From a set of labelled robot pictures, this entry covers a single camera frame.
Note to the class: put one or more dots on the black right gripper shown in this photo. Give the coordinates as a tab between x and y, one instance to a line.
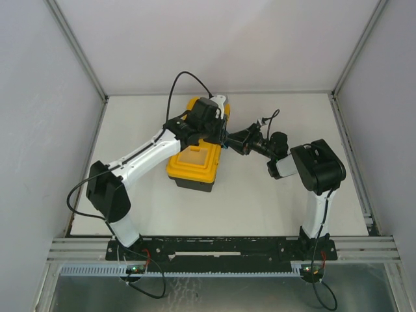
246	140

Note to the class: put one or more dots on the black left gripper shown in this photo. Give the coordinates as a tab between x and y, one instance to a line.
220	130

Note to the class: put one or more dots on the yellow black plastic toolbox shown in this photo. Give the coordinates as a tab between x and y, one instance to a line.
196	164

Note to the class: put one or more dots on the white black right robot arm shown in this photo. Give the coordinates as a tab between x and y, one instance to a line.
319	168

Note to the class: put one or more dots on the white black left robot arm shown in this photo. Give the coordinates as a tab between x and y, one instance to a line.
108	184

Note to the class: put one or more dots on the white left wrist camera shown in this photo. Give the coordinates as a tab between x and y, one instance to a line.
221	101

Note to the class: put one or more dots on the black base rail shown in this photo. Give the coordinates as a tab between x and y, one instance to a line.
285	248

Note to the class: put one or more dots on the grey cable duct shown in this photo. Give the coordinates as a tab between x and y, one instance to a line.
134	270

